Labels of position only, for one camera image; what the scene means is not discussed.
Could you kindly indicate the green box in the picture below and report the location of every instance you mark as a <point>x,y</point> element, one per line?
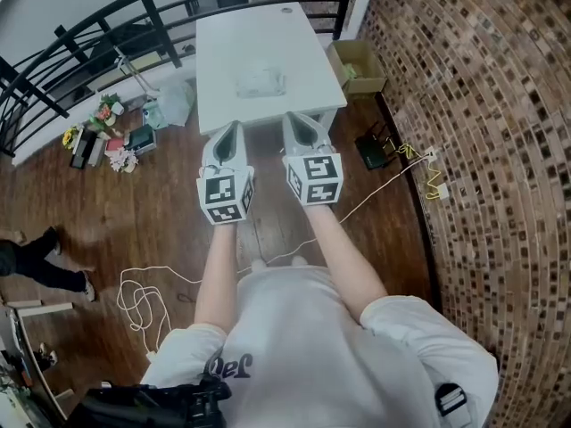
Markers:
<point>142,142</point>

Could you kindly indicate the pale green container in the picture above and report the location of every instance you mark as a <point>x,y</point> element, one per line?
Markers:
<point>155,115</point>

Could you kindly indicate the white wall socket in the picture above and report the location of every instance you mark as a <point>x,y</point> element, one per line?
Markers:
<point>442,191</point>
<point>430,152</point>

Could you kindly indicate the person's left forearm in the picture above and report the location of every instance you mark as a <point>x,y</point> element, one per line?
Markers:
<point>218,274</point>

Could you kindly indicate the small red box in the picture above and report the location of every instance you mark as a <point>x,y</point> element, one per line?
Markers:
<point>115,144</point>

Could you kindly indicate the yellow sunflower pot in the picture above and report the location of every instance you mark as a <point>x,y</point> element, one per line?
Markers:
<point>71,137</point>

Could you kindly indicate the white column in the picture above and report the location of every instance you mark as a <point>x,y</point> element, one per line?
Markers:
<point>363,2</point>

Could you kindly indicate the person's white t-shirt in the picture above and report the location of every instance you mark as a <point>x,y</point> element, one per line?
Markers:
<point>312,350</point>

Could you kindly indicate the black and white shoe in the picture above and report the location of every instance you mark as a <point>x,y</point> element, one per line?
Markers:
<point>48,356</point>

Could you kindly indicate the cardboard box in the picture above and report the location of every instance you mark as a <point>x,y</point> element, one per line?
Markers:
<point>374,83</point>

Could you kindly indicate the green packet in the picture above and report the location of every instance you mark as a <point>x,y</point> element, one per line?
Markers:
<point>350,70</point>

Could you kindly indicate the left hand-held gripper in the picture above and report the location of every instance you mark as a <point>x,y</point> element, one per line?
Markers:
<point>220,194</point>

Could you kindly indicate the light wooden plank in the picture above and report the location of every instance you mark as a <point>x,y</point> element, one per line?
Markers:
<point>24,304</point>
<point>44,310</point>

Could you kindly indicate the metal stand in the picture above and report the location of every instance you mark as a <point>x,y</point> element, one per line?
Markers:
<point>134,71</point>

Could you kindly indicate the person's right forearm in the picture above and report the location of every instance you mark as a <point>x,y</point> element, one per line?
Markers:
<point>343,261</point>

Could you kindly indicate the pink flower bunch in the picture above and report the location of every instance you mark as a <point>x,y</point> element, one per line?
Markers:
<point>122,159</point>

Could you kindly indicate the black metal railing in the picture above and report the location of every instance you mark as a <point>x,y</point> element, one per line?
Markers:
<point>89,25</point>

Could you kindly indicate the person's right white shoe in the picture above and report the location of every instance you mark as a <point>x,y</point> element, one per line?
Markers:
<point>300,261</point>

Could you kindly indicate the black router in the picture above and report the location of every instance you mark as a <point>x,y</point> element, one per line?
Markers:
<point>372,152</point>

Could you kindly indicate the white table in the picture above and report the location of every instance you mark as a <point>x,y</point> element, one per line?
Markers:
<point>267,34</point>

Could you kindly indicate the black chest pack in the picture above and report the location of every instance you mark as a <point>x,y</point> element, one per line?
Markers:
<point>147,406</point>

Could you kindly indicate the white plastic bag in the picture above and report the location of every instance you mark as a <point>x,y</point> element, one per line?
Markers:
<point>176,103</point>

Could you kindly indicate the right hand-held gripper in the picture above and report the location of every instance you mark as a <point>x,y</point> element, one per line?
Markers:
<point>319,178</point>

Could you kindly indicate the cluttered work desk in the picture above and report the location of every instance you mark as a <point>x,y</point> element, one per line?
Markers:
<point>18,381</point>

